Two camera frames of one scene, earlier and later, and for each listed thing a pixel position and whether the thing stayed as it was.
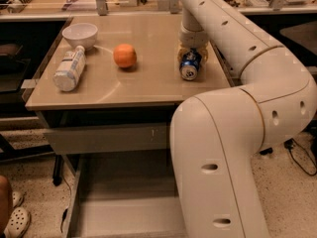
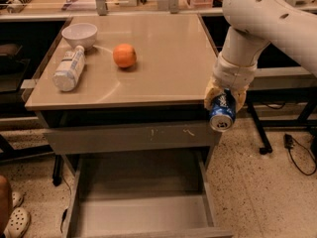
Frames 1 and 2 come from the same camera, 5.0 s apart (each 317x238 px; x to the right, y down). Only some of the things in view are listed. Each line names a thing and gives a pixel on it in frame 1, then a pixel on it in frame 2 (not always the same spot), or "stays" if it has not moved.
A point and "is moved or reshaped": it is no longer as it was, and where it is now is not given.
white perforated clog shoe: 18,224 stays
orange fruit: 125,56 stays
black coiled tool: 21,1 stays
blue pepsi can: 189,63 is moved or reshaped
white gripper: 193,38 → 232,75
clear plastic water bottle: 69,69 stays
